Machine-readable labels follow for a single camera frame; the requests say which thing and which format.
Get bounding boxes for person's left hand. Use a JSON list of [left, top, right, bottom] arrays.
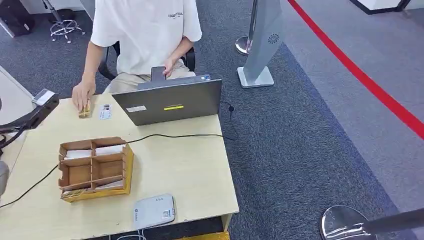
[[161, 57, 175, 79]]

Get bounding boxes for person's right hand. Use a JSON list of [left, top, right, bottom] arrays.
[[71, 78, 97, 113]]

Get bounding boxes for dark smartphone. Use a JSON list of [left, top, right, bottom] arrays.
[[150, 66, 168, 83]]

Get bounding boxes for yellow card stack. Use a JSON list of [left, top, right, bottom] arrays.
[[78, 99, 92, 119]]

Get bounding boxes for white printed card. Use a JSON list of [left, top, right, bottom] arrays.
[[97, 103, 113, 121]]

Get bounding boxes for grey laptop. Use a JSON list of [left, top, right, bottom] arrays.
[[111, 74, 223, 127]]

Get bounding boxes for black office chair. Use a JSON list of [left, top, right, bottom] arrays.
[[97, 40, 197, 82]]

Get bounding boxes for person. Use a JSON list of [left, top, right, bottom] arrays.
[[90, 0, 203, 95]]

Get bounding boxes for white card stack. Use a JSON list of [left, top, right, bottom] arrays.
[[64, 149, 93, 161], [95, 144, 127, 157]]

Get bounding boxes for chrome stool base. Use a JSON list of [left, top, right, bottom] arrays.
[[41, 0, 86, 45]]

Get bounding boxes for wooden compartment card box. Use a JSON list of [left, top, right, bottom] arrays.
[[57, 136, 135, 204]]

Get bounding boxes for grey standing kiosk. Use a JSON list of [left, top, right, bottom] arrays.
[[236, 0, 285, 90]]

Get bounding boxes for yellow printed cards in row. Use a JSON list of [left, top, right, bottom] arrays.
[[60, 179, 125, 200]]

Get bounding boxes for black bag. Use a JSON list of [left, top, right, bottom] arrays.
[[0, 0, 37, 38]]

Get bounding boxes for yellow box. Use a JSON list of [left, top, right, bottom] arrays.
[[173, 231, 231, 240]]

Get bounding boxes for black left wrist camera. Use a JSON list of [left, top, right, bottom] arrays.
[[0, 88, 61, 134]]

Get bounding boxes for black cable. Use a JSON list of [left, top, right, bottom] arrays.
[[0, 100, 239, 210]]

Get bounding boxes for chrome stanchion post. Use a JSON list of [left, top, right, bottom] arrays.
[[235, 0, 260, 56]]

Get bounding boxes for white cable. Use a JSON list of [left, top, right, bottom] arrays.
[[109, 229, 148, 240]]

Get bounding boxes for black frame stand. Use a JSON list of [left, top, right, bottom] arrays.
[[348, 0, 413, 16]]

